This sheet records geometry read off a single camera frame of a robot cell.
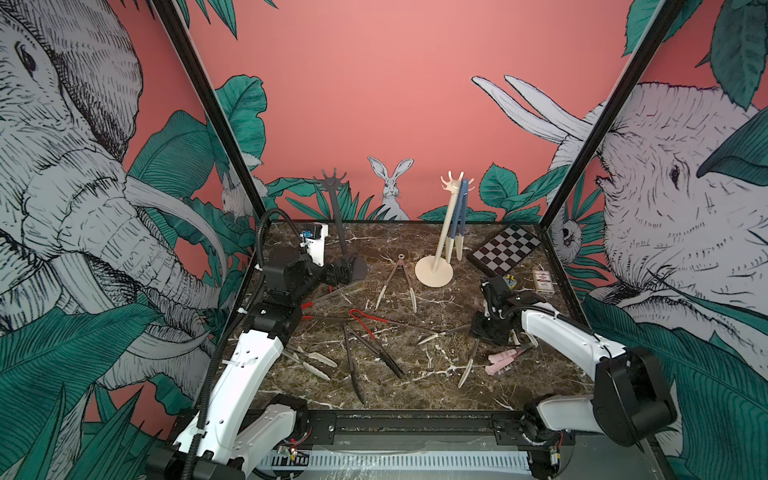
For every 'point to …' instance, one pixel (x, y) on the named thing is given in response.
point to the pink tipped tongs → (501, 359)
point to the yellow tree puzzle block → (510, 281)
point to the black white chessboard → (499, 255)
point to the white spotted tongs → (470, 361)
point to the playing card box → (542, 282)
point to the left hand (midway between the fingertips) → (342, 245)
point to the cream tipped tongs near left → (308, 361)
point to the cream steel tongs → (401, 263)
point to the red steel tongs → (335, 297)
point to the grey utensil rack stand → (357, 265)
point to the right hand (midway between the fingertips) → (469, 329)
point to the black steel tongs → (348, 331)
